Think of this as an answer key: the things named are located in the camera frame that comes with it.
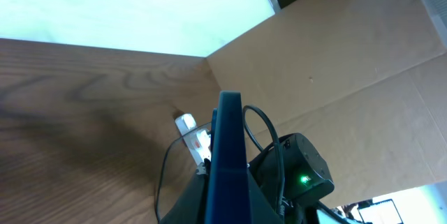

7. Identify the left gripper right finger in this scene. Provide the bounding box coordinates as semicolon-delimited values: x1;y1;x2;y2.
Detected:
247;172;282;224

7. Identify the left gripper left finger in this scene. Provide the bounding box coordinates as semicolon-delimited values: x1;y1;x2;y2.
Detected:
159;159;211;224

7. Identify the blue Galaxy smartphone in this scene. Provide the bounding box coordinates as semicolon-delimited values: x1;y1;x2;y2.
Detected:
205;91;251;224

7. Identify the black charging cable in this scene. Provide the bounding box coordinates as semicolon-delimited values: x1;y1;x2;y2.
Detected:
155;121;214;221

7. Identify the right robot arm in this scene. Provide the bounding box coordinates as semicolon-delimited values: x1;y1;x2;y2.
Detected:
249;133;335;223

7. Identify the white charger adapter plug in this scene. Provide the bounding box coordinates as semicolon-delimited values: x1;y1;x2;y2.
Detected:
191;129;212;163

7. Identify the white power strip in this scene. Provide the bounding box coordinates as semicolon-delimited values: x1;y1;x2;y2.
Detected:
175;114;210;157

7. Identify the brown cardboard panel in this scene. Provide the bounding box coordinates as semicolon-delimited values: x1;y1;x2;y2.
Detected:
207;0;446;207

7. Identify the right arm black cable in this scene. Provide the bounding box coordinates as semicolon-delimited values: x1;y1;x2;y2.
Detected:
242;104;350;224

